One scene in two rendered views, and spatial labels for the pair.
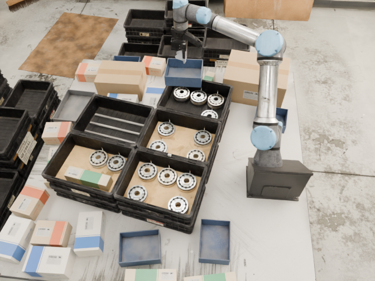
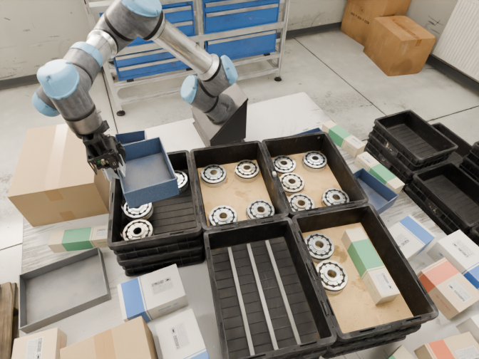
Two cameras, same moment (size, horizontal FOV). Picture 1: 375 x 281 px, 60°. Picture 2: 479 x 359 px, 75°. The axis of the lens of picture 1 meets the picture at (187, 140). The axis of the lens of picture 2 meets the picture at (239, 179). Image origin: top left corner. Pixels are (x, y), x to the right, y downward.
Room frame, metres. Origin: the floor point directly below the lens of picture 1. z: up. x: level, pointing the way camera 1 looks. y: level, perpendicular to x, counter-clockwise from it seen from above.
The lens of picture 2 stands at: (1.49, 0.71, 1.80)
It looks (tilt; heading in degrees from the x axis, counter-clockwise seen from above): 48 degrees down; 238
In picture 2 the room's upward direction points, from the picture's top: 1 degrees clockwise
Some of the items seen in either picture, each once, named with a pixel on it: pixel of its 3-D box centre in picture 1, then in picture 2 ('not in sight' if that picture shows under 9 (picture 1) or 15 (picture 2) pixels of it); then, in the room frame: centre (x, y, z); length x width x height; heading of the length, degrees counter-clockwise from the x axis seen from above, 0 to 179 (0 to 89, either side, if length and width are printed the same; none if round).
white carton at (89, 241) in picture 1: (90, 233); (401, 243); (0.61, 0.51, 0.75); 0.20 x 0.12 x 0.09; 2
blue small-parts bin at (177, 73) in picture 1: (184, 72); (145, 170); (1.38, 0.01, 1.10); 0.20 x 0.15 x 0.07; 83
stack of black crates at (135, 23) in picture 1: (148, 33); not in sight; (2.87, 0.36, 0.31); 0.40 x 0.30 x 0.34; 82
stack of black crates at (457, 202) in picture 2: not in sight; (444, 209); (-0.15, 0.40, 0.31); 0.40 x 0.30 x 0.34; 82
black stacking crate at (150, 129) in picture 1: (180, 140); (234, 190); (1.08, 0.04, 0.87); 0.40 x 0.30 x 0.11; 71
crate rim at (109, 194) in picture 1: (89, 162); (356, 262); (0.93, 0.51, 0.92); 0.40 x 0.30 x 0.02; 71
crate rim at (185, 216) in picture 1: (161, 181); (310, 169); (0.80, 0.14, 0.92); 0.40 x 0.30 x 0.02; 71
